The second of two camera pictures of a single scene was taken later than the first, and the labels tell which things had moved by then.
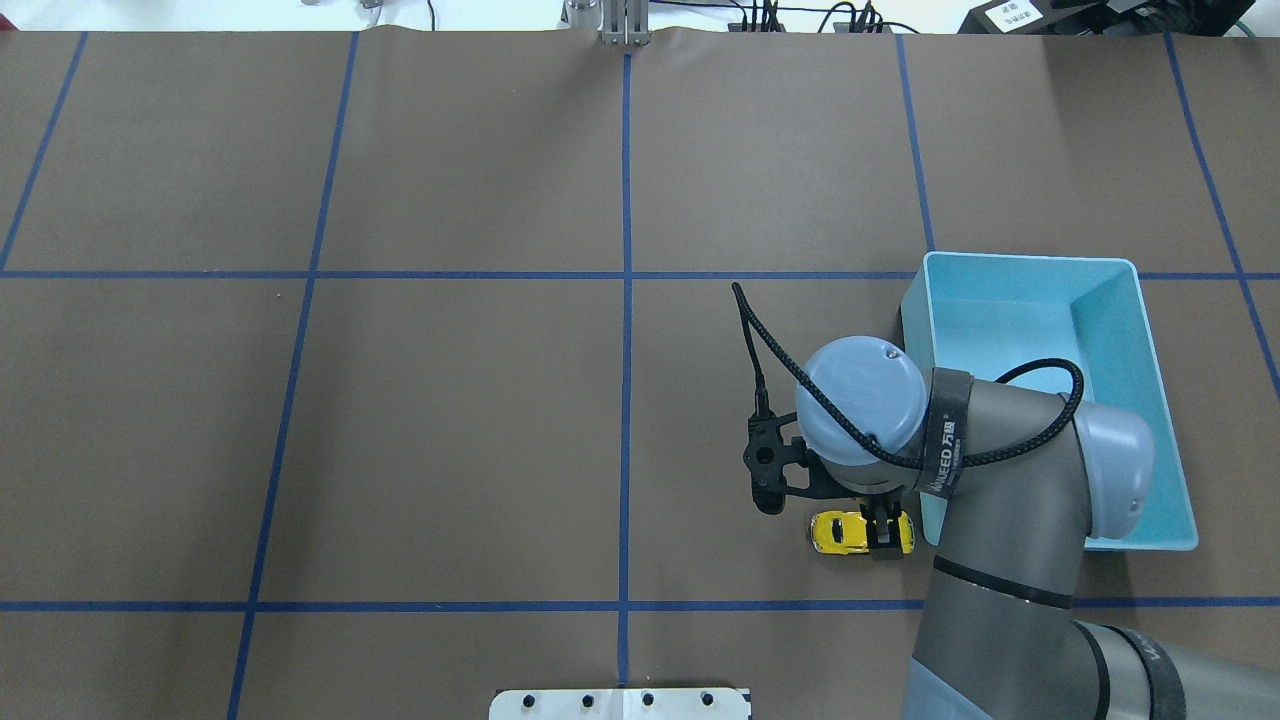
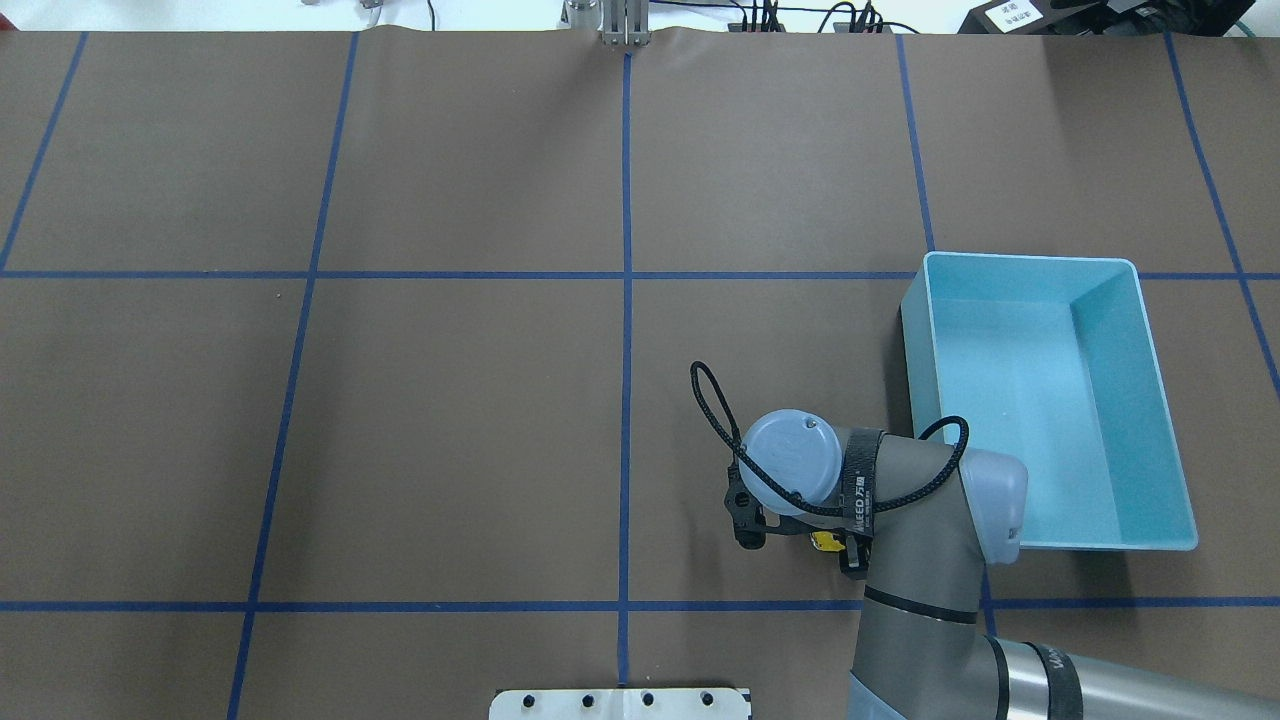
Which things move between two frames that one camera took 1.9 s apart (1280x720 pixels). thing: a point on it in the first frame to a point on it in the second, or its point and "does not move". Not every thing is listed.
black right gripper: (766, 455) to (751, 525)
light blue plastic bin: (985, 315) does not move
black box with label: (1051, 17) does not move
